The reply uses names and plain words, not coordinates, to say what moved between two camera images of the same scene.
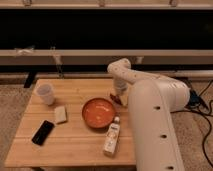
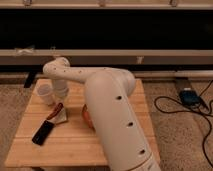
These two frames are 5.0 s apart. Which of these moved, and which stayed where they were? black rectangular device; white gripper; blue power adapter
Moved: white gripper
Stayed: blue power adapter; black rectangular device
